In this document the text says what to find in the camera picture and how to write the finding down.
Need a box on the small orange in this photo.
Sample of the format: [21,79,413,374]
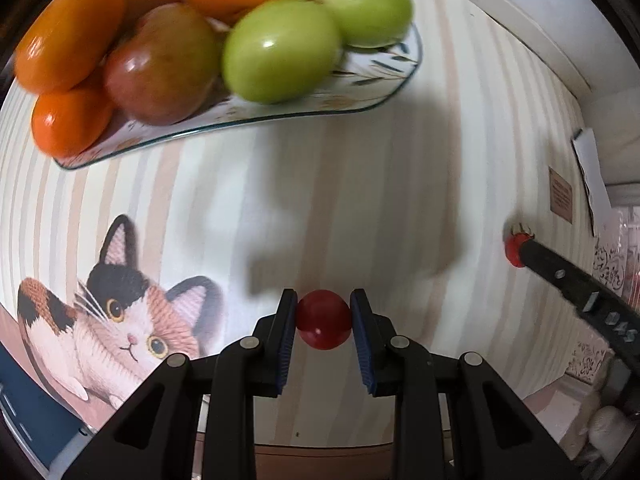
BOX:
[14,0,126,95]
[31,77,115,158]

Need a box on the oval floral ceramic plate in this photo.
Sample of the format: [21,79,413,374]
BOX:
[52,0,424,171]

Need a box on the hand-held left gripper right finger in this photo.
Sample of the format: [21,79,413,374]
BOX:
[350,288,581,480]

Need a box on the floral patterned cloth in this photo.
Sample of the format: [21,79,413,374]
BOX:
[565,210,640,381]

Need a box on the white rounded object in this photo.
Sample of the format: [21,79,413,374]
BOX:
[575,390,636,461]

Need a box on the white folded paper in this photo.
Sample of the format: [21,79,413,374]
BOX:
[571,129,613,238]

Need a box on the striped cat-print tablecloth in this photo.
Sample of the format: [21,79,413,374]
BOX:
[0,0,601,480]

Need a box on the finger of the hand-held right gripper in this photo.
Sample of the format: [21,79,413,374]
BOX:
[520,239,601,313]

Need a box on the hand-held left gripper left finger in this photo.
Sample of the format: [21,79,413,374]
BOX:
[65,288,299,480]

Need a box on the cherry tomato with green calyx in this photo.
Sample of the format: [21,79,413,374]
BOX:
[504,224,533,268]

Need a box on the blue kitchen cabinet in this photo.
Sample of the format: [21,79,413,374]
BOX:
[0,345,86,471]

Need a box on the green apple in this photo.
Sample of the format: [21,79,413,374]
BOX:
[313,0,415,50]
[222,0,343,105]

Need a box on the plain red cherry tomato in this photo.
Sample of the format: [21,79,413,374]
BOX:
[297,290,352,351]

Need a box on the brown leather label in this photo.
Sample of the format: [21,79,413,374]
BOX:
[548,166,573,223]

